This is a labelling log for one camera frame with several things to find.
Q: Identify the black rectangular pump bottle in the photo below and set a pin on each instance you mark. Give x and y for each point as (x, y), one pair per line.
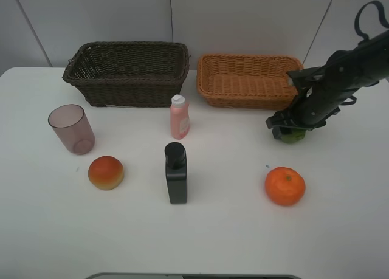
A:
(176, 172)

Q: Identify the tan wicker basket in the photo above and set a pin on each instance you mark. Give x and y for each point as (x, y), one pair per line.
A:
(246, 81)

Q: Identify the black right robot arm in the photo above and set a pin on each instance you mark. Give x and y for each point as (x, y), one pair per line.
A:
(364, 66)

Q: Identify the dark brown wicker basket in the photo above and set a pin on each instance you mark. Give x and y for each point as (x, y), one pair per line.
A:
(141, 74)

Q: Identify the pink bottle white cap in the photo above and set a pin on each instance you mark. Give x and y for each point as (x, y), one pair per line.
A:
(179, 118)

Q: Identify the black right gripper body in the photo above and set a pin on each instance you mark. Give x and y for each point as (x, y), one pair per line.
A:
(309, 109)

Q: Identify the orange round bread bun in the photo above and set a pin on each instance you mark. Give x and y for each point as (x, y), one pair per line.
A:
(106, 173)

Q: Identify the green lime fruit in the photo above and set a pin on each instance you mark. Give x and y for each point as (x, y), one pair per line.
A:
(293, 137)

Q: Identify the orange tangerine fruit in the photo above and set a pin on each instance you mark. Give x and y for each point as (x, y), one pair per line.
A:
(284, 186)

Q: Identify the translucent purple plastic cup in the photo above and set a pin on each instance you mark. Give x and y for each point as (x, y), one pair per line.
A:
(72, 127)

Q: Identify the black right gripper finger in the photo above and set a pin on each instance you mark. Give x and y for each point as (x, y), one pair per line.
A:
(279, 119)
(280, 132)

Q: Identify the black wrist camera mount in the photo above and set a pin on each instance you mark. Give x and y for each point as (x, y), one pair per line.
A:
(304, 78)

